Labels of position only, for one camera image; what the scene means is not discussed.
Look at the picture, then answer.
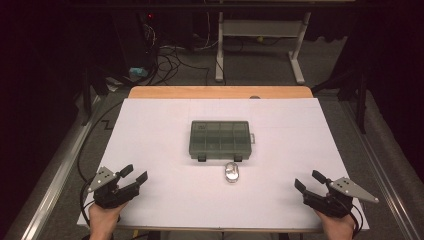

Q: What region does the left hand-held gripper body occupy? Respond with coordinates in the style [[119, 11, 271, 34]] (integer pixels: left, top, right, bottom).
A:
[[87, 165, 141, 210]]

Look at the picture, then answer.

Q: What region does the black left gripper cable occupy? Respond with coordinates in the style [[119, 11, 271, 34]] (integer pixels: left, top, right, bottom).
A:
[[76, 99, 125, 231]]

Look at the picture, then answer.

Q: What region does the grey transparent compartment box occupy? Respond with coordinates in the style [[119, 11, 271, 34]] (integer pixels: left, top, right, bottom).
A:
[[188, 119, 256, 163]]

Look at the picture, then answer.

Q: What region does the person's right hand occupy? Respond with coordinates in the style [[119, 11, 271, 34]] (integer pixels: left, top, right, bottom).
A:
[[314, 209, 356, 240]]

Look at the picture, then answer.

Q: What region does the black metal stand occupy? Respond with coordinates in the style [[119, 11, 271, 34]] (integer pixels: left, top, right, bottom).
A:
[[79, 64, 135, 127], [311, 65, 368, 135]]

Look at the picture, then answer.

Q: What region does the white metal desk frame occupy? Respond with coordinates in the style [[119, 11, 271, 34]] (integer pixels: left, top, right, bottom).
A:
[[214, 11, 313, 85]]

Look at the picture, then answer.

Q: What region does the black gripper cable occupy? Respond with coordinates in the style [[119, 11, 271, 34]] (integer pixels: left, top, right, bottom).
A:
[[76, 99, 125, 231], [349, 202, 365, 236]]

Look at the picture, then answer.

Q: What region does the bundle of floor cables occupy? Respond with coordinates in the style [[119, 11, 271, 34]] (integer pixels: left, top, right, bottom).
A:
[[143, 19, 222, 86]]

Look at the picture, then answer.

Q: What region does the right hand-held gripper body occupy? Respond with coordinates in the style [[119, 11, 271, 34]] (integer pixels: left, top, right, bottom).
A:
[[302, 176, 380, 220]]

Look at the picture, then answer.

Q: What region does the aluminium rail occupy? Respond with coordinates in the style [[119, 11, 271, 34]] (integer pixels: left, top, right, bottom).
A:
[[339, 99, 424, 240], [3, 94, 103, 240]]

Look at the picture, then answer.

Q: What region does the black computer tower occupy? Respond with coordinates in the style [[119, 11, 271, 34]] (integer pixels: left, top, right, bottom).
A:
[[112, 9, 160, 70]]

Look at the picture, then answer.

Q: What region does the small blue packet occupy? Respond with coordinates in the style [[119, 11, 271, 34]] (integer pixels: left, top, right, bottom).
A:
[[128, 67, 150, 79]]

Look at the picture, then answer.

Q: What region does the person's left hand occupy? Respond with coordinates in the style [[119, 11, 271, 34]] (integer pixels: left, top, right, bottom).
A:
[[87, 200, 129, 240]]

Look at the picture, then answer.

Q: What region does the white board sheet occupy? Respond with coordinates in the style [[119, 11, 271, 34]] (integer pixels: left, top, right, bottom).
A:
[[77, 97, 371, 231]]

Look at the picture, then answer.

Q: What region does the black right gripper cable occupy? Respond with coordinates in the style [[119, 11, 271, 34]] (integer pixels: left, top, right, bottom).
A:
[[349, 202, 365, 236]]

